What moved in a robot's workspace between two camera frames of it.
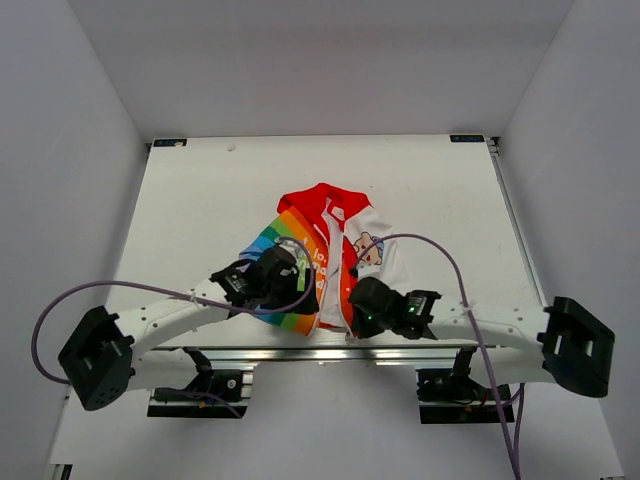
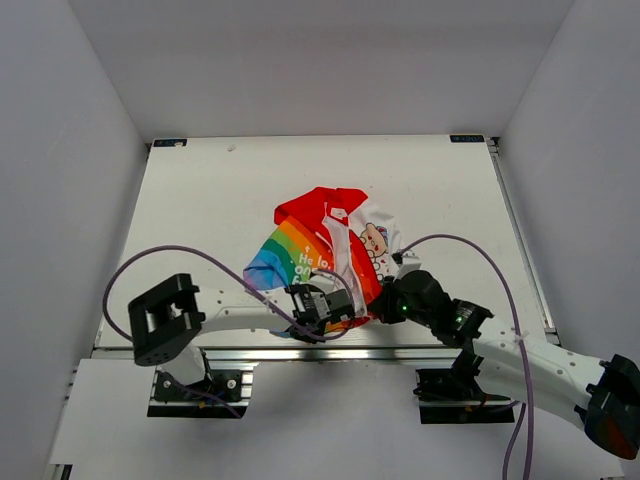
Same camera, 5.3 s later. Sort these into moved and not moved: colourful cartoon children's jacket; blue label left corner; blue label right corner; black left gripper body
Moved: black left gripper body; colourful cartoon children's jacket
Not moved: blue label right corner; blue label left corner
